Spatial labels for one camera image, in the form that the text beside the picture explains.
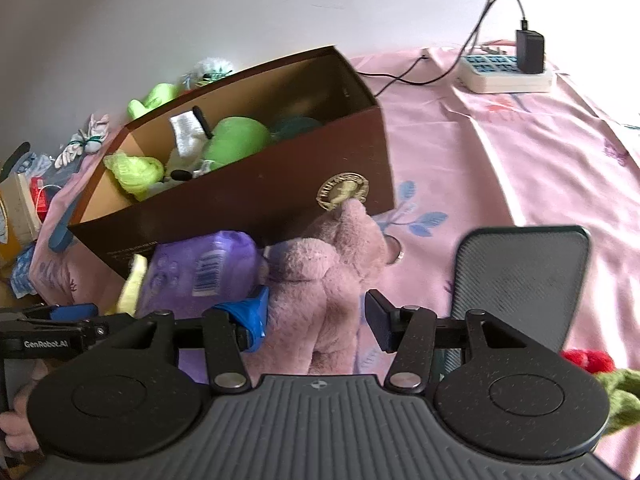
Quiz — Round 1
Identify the yellow box clutter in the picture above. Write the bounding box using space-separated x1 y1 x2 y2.
0 172 43 246

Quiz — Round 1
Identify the dark phone stand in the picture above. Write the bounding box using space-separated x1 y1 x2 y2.
445 226 592 376

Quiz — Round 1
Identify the white green fluffy toy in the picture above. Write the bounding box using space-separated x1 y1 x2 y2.
181 57 236 91

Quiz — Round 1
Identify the clear plastic bag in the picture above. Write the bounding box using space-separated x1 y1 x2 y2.
17 155 63 178

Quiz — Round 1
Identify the person's left hand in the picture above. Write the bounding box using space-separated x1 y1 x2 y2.
0 360 51 455

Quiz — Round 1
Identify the yellow-green mesh cloth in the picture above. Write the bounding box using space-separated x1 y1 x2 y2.
104 151 166 201

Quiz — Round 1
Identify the green knitted sock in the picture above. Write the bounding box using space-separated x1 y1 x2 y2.
597 367 640 436

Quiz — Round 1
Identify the pink floral bed sheet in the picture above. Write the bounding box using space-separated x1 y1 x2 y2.
27 45 640 478

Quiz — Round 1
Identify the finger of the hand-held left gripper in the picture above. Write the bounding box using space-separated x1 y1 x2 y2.
14 303 100 323
79 313 138 342

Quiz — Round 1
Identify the white gloves bundle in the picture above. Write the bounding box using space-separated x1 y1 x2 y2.
54 114 111 168

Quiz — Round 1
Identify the black charger adapter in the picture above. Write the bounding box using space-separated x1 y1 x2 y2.
516 30 546 76

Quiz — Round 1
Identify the black curved tool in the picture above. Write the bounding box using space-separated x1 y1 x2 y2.
0 142 32 181

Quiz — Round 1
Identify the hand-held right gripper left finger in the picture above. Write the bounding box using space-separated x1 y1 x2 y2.
107 284 271 395

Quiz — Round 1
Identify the red packet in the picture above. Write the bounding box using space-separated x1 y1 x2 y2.
30 177 56 221

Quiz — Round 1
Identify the grey teal cloth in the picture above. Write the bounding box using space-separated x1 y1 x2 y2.
272 116 323 139

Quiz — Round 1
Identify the green plush toy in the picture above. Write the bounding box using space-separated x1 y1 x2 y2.
200 116 273 173

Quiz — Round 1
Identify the blue handle tool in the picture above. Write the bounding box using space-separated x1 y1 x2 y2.
48 200 83 253

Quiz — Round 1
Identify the yellow-green plush toy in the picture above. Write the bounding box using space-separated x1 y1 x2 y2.
127 82 181 121

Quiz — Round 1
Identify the white power strip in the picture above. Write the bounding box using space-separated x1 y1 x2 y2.
455 52 556 95

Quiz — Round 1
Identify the red knitted flower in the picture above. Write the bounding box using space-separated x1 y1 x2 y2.
560 349 616 375

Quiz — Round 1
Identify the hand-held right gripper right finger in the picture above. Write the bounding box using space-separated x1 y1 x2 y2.
364 289 541 392

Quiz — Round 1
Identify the pink plush bear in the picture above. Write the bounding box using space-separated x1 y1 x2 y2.
262 199 401 376

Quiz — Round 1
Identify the brown cardboard box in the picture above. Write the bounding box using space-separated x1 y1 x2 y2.
67 45 397 281

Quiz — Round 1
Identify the pale yellow cloth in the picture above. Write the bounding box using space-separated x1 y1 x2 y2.
116 254 149 316

